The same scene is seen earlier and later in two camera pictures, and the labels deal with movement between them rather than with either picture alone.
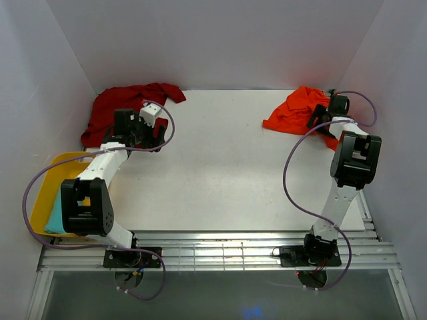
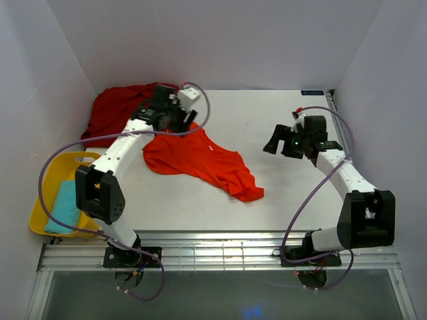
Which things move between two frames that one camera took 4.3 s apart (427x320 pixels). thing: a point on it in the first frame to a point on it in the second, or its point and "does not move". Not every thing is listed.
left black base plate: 133,259 does not move
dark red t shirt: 148,99 does not move
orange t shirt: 293,114 to 196,153
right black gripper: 319,111 to 281,133
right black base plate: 299,257 does not move
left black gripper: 151,142 to 183,127
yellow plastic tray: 51,188 does not move
